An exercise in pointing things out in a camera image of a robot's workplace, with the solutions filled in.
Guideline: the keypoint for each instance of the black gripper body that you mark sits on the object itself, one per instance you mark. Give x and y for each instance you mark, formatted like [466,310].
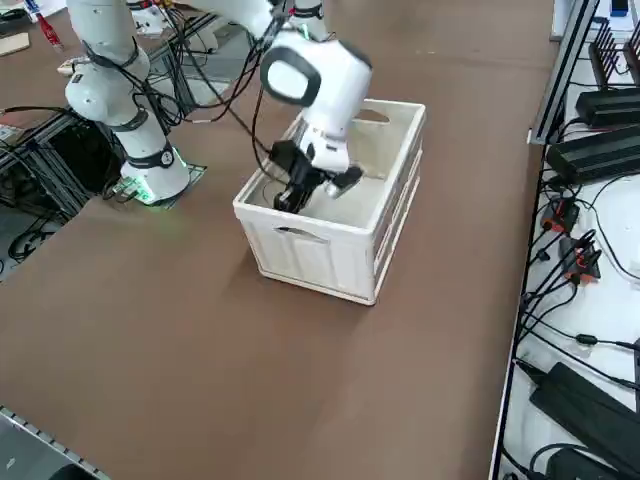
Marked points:
[300,172]

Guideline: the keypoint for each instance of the white folding storage box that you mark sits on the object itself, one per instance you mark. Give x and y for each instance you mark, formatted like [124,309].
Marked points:
[310,255]

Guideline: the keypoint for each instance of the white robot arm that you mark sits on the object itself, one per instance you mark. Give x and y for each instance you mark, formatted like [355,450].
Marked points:
[325,80]
[312,17]

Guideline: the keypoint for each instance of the small dark blue box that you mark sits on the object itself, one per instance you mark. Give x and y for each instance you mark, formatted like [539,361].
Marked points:
[620,6]

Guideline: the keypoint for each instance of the small snack packet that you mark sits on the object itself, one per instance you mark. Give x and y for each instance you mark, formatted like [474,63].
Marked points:
[65,66]

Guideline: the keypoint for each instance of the orange black connector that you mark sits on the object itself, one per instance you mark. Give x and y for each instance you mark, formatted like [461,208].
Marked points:
[580,260]
[560,215]

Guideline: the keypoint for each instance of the red bottle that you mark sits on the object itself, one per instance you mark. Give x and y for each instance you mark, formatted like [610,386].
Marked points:
[50,32]

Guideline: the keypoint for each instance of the white printed sheet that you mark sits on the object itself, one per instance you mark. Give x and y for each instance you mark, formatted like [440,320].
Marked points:
[47,6]

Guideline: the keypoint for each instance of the wooden board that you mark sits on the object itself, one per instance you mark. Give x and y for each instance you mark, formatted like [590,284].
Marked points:
[12,45]

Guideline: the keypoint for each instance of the dark wooden rack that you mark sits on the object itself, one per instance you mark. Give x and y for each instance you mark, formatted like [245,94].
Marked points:
[607,60]

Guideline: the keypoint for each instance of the large black power adapter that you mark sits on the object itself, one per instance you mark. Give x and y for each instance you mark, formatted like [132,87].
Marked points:
[580,405]

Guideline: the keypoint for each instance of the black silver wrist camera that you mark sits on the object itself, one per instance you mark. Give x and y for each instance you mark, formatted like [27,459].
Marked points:
[345,184]

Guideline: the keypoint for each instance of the aluminium frame stand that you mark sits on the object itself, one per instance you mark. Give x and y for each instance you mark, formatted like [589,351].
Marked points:
[35,165]

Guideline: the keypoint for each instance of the aluminium profile post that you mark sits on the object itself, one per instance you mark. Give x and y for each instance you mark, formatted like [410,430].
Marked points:
[565,65]

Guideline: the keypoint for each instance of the aluminium profile rail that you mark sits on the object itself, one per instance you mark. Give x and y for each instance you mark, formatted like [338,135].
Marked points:
[30,435]

